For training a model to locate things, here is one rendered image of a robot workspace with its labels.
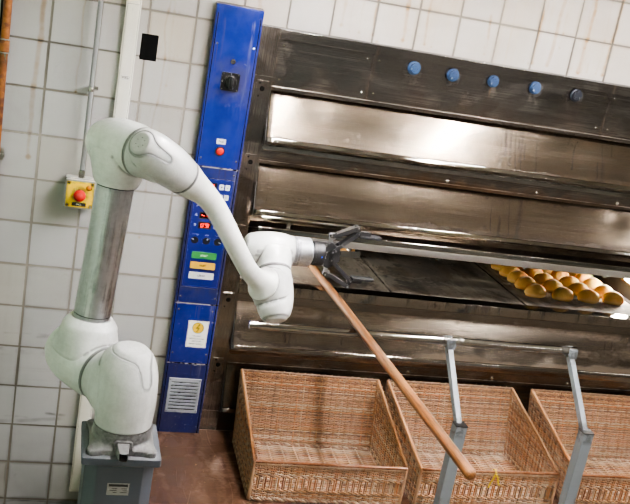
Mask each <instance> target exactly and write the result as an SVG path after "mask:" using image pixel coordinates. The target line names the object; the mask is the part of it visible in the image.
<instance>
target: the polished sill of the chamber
mask: <svg viewBox="0 0 630 504"><path fill-rule="evenodd" d="M334 288H335V290H336V291H337V292H338V294H339V295H340V296H341V298H342V299H343V300H344V301H345V303H356V304H367V305H378V306H389V307H400V308H411V309H422V310H433V311H444V312H455V313H466V314H477V315H488V316H499V317H510V318H521V319H532V320H543V321H554V322H565V323H576V324H587V325H598V326H609V327H620V328H630V315H624V314H614V313H603V312H593V311H582V310H572V309H561V308H551V307H540V306H530V305H519V304H509V303H498V302H488V301H477V300H467V299H456V298H446V297H435V296H425V295H414V294H404V293H393V292H383V291H372V290H362V289H351V288H348V289H346V288H341V287H334ZM293 290H294V298H301V299H312V300H323V301H333V299H332V298H331V297H330V295H329V294H328V293H327V291H326V290H325V289H324V287H323V286H320V285H309V284H299V283H293ZM238 293H246V294H249V292H248V284H247V283H246V282H245V281H244V279H243V278H240V284H239V291H238Z"/></svg>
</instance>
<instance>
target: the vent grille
mask: <svg viewBox="0 0 630 504"><path fill-rule="evenodd" d="M201 381H202V379H189V378H174V377H169V383H168V390H167V397H166V404H165V411H164V412H182V413H197V406H198V400H199V393H200V387H201Z"/></svg>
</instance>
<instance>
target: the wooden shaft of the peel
mask: <svg viewBox="0 0 630 504"><path fill-rule="evenodd" d="M308 267H309V268H310V270H311V271H312V272H313V274H314V275H315V277H316V278H317V279H318V281H319V282H320V283H321V285H322V286H323V287H324V289H325V290H326V291H327V293H328V294H329V295H330V297H331V298H332V299H333V301H334V302H335V303H336V305H337V306H338V307H339V309H340V310H341V311H342V313H343V314H344V315H345V317H346V318H347V319H348V321H349V322H350V324H351V325H352V326H353V328H354V329H355V330H356V332H357V333H358V334H359V336H360V337H361V338H362V340H363V341H364V342H365V344H366V345H367V346H368V348H369V349H370V350H371V352H372V353H373V354H374V356H375V357H376V358H377V360H378V361H379V362H380V364H381V365H382V366H383V368H384V369H385V371H386V372H387V373H388V375H389V376H390V377H391V379H392V380H393V381H394V383H395V384H396V385H397V387H398V388H399V389H400V391H401V392H402V393H403V395H404V396H405V397H406V399H407V400H408V401H409V403H410V404H411V405H412V407H413V408H414V409H415V411H416V412H417V413H418V415H419V416H420V418H421V419H422V420H423V422H424V423H425V424H426V426H427V427H428V428H429V430H430V431H431V432H432V434H433V435H434V436H435V438H436V439H437V440H438V442H439V443H440V444H441V446H442V447H443V448H444V450H445V451H446V452H447V454H448V455H449V456H450V458H451V459H452V460H453V462H454V463H455V465H456V466H457V467H458V469H459V470H460V471H461V473H462V474H463V475H464V477H465V478H466V479H468V480H474V479H475V478H476V471H475V470H474V468H473V467H472V466H471V464H470V463H469V462H468V461H467V459H466V458H465V457H464V455H463V454H462V453H461V452H460V450H459V449H458V448H457V446H456V445H455V444H454V442H453V441H452V440H451V439H450V437H449V436H448V435H447V433H446V432H445V431H444V430H443V428H442V427H441V426H440V424H439V423H438V422H437V420H436V419H435V418H434V417H433V415H432V414H431V413H430V411H429V410H428V409H427V408H426V406H425V405H424V404H423V402H422V401H421V400H420V398H419V397H418V396H417V395H416V393H415V392H414V391H413V389H412V388H411V387H410V386H409V384H408V383H407V382H406V380H405V379H404V378H403V376H402V375H401V374H400V373H399V371H398V370H397V369H396V367H395V366H394V365H393V364H392V362H391V361H390V360H389V358H388V357H387V356H386V354H385V353H384V352H383V351H382V349H381V348H380V347H379V345H378V344H377V343H376V342H375V340H374V339H373V338H372V336H371V335H370V334H369V332H368V331H367V330H366V329H365V327H364V326H363V325H362V323H361V322H360V321H359V320H358V318H357V317H356V316H355V314H354V313H353V312H352V310H351V309H350V308H349V307H348V305H347V304H346V303H345V301H344V300H343V299H342V298H341V296H340V295H339V294H338V292H337V291H336V290H335V288H334V287H333V286H332V285H331V283H330V282H329V281H328V279H327V278H326V277H324V276H323V275H322V273H321V270H320V269H319V268H318V266H315V265H309V266H308Z"/></svg>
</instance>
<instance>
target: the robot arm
mask: <svg viewBox="0 0 630 504"><path fill-rule="evenodd" d="M85 145H86V150H87V152H88V155H89V156H90V160H91V167H92V176H93V178H94V181H95V182H96V189H95V195H94V200H93V206H92V211H91V217H90V223H89V228H88V234H87V240H86V245H85V251H84V256H83V262H82V268H81V273H80V279H79V285H78V290H77V296H76V302H75V307H74V310H73V311H71V312H70V313H69V314H67V315H66V316H65V317H64V318H63V320H62V323H61V324H60V326H59V327H57V328H56V329H55V330H54V331H53V332H52V333H51V334H50V336H49V337H48V339H47V341H46V344H45V359H46V362H47V364H48V366H49V368H50V370H51V371H52V372H53V374H54V375H55V376H56V377H57V378H58V379H59V380H60V381H62V382H63V383H64V384H65V385H67V386H68V387H69V388H71V389H72V390H74V391H75V392H77V393H79V394H81V395H83V396H85V397H86V398H87V400H88V401H89V403H90V405H91V406H92V408H93V409H95V417H94V419H89V420H87V423H86V427H87V428H88V430H89V446H88V447H87V452H86V453H87V454H88V455H89V456H100V455H108V456H117V458H118V460H119V461H120V462H127V460H128V456H134V457H145V458H155V457H156V456H157V450H156V449H155V447H154V443H153V436H152V429H153V424H152V421H153V416H154V412H155V407H156V401H157V393H158V378H159V376H158V367H157V363H156V360H155V357H154V355H153V353H152V351H151V350H150V349H148V347H147V346H145V345H144V344H142V343H139V342H136V341H120V342H119V341H118V332H117V330H118V327H117V325H116V323H115V321H114V320H113V318H112V317H111V311H112V306H113V301H114V295H115V290H116V285H117V279H118V274H119V268H120V263H121V258H122V252H123V247H124V242H125V236H126V231H127V226H128V220H129V215H130V210H131V204H132V199H133V194H134V190H136V189H137V188H138V187H139V186H140V184H141V182H142V180H143V179H144V180H147V181H150V182H152V183H155V184H157V183H158V184H159V185H161V186H162V187H164V188H166V189H168V190H170V191H171V192H173V193H175V194H177V195H180V196H182V197H185V198H187V199H189V200H191V201H193V202H195V203H196V204H198V205H199V206H200V207H201V208H202V209H203V210H204V212H205V213H206V215H207V216H208V218H209V219H210V221H211V223H212V225H213V226H214V228H215V230H216V232H217V234H218V236H219V237H220V239H221V241H222V243H223V245H224V247H225V249H226V250H227V252H228V254H229V256H230V258H231V260H232V261H233V263H234V265H235V267H236V269H237V270H238V272H239V274H240V275H241V277H242V278H243V279H244V281H245V282H246V283H247V284H248V292H249V294H250V296H251V297H252V299H253V301H254V303H255V305H256V306H257V311H258V313H259V315H260V317H261V319H262V320H263V321H265V322H266V323H269V324H279V323H282V322H284V321H286V320H287V318H289V316H290V314H291V312H292V308H293V300H294V290H293V279H292V275H291V266H302V267H308V266H309V265H315V266H324V269H323V271H321V273H322V275H323V276H324V277H329V278H331V279H332V280H334V281H335V282H337V283H339V284H340V285H342V286H343V287H345V288H346V289H348V288H349V286H350V284H351V283H355V284H361V283H362V281H364V282H374V280H373V279H372V277H365V276H355V275H350V277H349V276H348V275H347V274H346V273H345V272H344V271H343V270H342V269H341V267H340V266H339V265H338V264H337V263H338V262H339V261H340V255H341V249H342V248H343V247H344V246H346V245H347V244H349V243H350V242H352V241H353V240H355V239H357V238H358V237H359V238H360V239H368V240H377V241H382V238H381V237H380V236H375V235H371V233H370V232H366V231H361V227H360V226H359V225H357V224H356V225H354V226H351V227H348V228H345V229H343V230H340V231H337V232H329V233H328V235H329V241H328V242H322V241H312V239H311V238H305V237H298V236H290V235H287V234H285V233H281V232H272V231H259V232H251V233H248V234H247V235H246V236H245V238H244V239H243V237H242V235H241V233H240V231H239V229H238V227H237V225H236V222H235V220H234V218H233V216H232V214H231V212H230V210H229V208H228V206H227V205H226V203H225V201H224V200H223V198H222V196H221V195H220V194H219V192H218V191H217V189H216V188H215V187H214V186H213V184H212V183H211V182H210V181H209V180H208V178H207V177H206V176H205V174H204V173H203V172H202V170H201V169H200V167H199V166H198V164H197V163H196V162H195V161H194V160H193V159H192V158H191V157H190V155H189V154H188V153H187V152H186V151H185V150H184V149H182V148H181V147H180V146H179V145H178V144H176V143H175V142H174V141H172V140H171V139H170V138H168V137H167V136H165V135H164V134H162V133H159V132H158V131H156V130H153V129H151V128H149V127H147V126H146V125H144V124H141V123H138V122H135V121H132V120H129V119H125V118H105V119H102V120H99V121H97V122H95V123H94V124H93V125H92V126H91V127H90V128H89V130H88V132H87V134H86V138H85ZM353 232H354V233H353ZM350 233H352V234H351V235H349V236H347V237H346V238H344V239H343V240H341V241H339V242H337V243H334V242H333V240H335V239H336V238H339V237H342V236H345V235H348V234H350ZM331 266H334V267H335V268H336V269H337V270H338V271H339V272H340V273H341V275H342V276H343V277H344V278H345V279H346V282H344V281H343V280H341V279H340V278H338V277H337V276H335V275H334V274H332V273H330V271H329V270H328V268H329V267H331Z"/></svg>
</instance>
